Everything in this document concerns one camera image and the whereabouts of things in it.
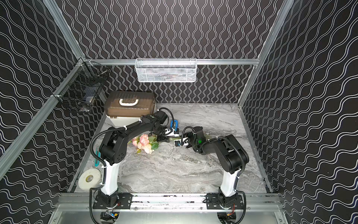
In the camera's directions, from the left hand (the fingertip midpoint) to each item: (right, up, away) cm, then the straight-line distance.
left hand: (167, 136), depth 95 cm
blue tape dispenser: (+4, +7, +14) cm, 16 cm away
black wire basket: (-59, +31, -3) cm, 66 cm away
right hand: (+10, +2, +3) cm, 11 cm away
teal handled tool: (-44, -16, -7) cm, 47 cm away
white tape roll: (-45, -23, -12) cm, 52 cm away
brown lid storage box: (-28, +19, -4) cm, 34 cm away
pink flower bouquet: (-14, -3, -7) cm, 16 cm away
